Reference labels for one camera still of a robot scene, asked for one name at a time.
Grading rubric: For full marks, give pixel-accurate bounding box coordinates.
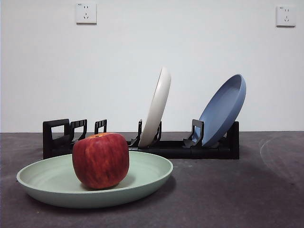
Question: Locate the red apple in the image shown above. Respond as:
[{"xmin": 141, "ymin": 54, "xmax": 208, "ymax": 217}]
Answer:
[{"xmin": 72, "ymin": 133, "xmax": 130, "ymax": 190}]

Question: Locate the green round plate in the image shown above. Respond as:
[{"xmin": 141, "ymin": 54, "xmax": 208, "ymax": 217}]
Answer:
[{"xmin": 16, "ymin": 151, "xmax": 174, "ymax": 209}]

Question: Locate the white round plate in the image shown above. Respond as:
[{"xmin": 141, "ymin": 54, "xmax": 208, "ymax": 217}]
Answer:
[{"xmin": 138, "ymin": 66, "xmax": 171, "ymax": 147}]

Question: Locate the black plate rack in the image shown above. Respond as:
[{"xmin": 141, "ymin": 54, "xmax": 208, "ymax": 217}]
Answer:
[{"xmin": 42, "ymin": 118, "xmax": 240, "ymax": 160}]

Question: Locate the blue round plate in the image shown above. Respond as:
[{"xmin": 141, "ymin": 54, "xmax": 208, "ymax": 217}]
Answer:
[{"xmin": 198, "ymin": 74, "xmax": 247, "ymax": 147}]

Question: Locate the white wall socket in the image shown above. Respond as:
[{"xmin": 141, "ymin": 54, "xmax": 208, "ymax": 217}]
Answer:
[
  {"xmin": 275, "ymin": 6, "xmax": 297, "ymax": 28},
  {"xmin": 76, "ymin": 2, "xmax": 98, "ymax": 25}
]

